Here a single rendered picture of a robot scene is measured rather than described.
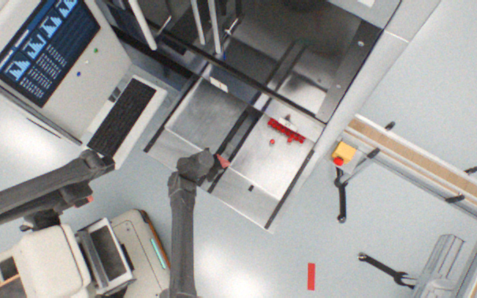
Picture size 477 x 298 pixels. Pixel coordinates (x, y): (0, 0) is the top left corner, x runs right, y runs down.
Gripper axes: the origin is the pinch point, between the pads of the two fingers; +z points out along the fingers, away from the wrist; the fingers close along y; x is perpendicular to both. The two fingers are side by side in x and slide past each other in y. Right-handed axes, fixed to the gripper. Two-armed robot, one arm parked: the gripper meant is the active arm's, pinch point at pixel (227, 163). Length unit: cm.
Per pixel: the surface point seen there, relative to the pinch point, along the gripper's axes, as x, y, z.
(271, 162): 9.6, 6.2, 36.8
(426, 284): 14, -66, 101
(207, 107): 14.7, 41.5, 22.1
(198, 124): 20.5, 36.3, 17.6
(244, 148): 13.6, 16.8, 29.9
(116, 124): 46, 56, -6
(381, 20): -68, -13, -15
